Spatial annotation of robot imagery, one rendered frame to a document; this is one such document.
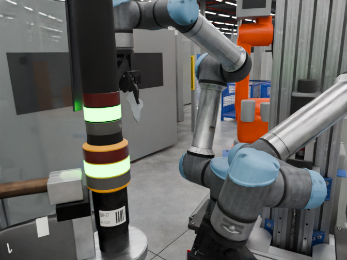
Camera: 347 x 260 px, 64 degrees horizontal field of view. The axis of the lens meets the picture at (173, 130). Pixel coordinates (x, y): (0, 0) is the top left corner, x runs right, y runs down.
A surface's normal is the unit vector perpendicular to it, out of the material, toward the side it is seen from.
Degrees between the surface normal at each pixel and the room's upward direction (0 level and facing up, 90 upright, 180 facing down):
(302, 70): 90
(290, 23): 90
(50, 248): 35
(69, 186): 90
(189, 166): 75
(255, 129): 90
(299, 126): 52
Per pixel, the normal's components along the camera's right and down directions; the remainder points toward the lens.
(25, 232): 0.25, -0.64
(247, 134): -0.19, 0.26
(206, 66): -0.69, -0.06
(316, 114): -0.10, -0.40
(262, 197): 0.29, 0.40
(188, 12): 0.70, 0.16
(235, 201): -0.54, 0.14
